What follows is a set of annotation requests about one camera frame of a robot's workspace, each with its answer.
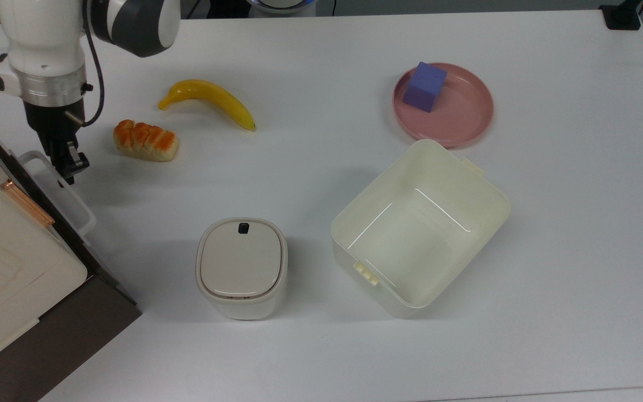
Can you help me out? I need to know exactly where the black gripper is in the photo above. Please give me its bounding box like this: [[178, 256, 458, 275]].
[[23, 99, 91, 186]]

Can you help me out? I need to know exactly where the wooden drawer with white handle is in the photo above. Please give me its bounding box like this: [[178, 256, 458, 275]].
[[0, 116, 127, 292]]

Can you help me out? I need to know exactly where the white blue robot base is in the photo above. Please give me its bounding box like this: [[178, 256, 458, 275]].
[[245, 0, 318, 15]]

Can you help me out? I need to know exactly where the orange glazed bread loaf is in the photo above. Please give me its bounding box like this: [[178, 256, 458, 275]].
[[113, 119, 179, 163]]

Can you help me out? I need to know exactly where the yellow banana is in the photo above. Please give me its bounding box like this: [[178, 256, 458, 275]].
[[158, 79, 257, 132]]

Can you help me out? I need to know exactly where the white lidded trash can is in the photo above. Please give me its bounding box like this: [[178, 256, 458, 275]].
[[196, 217, 289, 321]]

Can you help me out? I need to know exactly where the cream plastic bin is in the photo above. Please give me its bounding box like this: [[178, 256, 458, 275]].
[[330, 139, 512, 319]]

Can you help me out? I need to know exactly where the purple cube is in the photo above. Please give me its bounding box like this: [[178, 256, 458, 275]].
[[402, 61, 449, 113]]

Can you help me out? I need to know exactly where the pink plate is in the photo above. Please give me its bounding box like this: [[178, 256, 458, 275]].
[[392, 63, 494, 149]]

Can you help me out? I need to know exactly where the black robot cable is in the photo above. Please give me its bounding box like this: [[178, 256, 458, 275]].
[[80, 0, 105, 128]]

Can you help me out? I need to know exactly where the black clamp mount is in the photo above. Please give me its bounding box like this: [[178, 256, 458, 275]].
[[599, 0, 643, 31]]

